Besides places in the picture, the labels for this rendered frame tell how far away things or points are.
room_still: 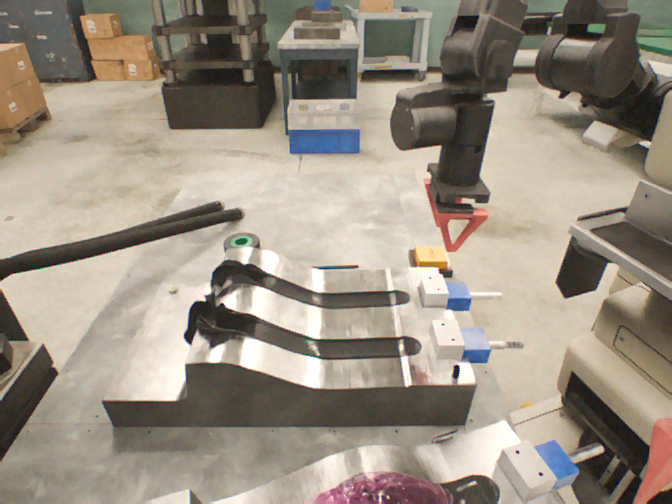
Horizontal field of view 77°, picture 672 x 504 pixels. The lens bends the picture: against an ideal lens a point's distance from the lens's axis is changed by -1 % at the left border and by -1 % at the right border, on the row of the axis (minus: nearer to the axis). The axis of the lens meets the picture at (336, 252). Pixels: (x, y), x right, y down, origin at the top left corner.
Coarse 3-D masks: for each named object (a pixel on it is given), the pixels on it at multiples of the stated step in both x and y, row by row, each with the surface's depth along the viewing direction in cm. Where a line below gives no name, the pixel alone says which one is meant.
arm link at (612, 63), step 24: (576, 0) 54; (600, 0) 52; (624, 0) 53; (552, 24) 59; (576, 24) 57; (624, 24) 51; (552, 48) 58; (600, 48) 52; (624, 48) 53; (600, 72) 53; (624, 72) 55; (600, 96) 56
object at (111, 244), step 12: (204, 216) 100; (216, 216) 103; (228, 216) 105; (240, 216) 109; (156, 228) 90; (168, 228) 92; (180, 228) 94; (192, 228) 97; (108, 240) 81; (120, 240) 83; (132, 240) 85; (144, 240) 87; (108, 252) 82
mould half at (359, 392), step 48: (192, 288) 77; (240, 288) 65; (336, 288) 73; (384, 288) 73; (144, 336) 67; (240, 336) 57; (336, 336) 64; (384, 336) 63; (144, 384) 59; (192, 384) 55; (240, 384) 55; (288, 384) 55; (336, 384) 57; (384, 384) 56; (432, 384) 56
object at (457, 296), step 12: (420, 276) 71; (432, 276) 71; (420, 288) 71; (432, 288) 68; (444, 288) 68; (456, 288) 70; (432, 300) 68; (444, 300) 68; (456, 300) 68; (468, 300) 68
